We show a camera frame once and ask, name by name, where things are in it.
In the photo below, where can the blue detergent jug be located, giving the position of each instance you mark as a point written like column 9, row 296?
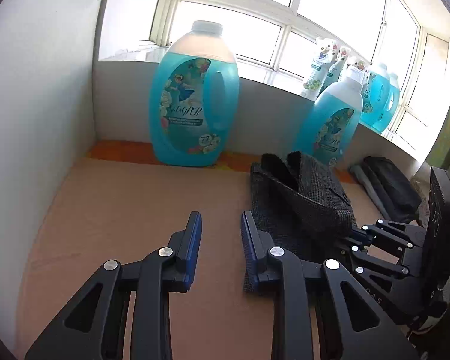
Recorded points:
column 329, row 127
column 194, row 98

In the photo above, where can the left blue detergent jug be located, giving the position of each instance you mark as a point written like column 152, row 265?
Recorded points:
column 194, row 98

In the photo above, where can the dark grey folded garment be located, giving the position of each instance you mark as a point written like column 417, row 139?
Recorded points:
column 384, row 203

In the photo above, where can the grey tweed short pants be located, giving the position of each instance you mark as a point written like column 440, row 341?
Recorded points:
column 299, row 205

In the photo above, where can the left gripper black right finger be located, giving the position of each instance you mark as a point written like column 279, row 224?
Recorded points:
column 320, row 309

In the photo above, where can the detergent refill pouch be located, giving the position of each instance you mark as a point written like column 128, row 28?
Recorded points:
column 320, row 64
column 336, row 68

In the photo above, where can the black folded garment top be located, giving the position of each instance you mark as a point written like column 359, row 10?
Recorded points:
column 395, row 183

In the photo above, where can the middle blue detergent jug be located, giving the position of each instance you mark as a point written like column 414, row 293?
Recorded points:
column 329, row 127

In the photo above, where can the blue jug on sill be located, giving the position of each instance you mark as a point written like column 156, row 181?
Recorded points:
column 390, row 106
column 375, row 93

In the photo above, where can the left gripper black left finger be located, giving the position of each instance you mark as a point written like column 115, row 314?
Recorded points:
column 92, row 324

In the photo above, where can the light grey folded garment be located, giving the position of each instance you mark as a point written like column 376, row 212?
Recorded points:
column 360, row 176

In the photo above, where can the far blue jug on sill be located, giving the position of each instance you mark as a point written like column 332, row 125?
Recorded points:
column 390, row 106

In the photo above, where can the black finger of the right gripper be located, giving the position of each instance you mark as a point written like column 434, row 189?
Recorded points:
column 390, row 236
column 374, row 272

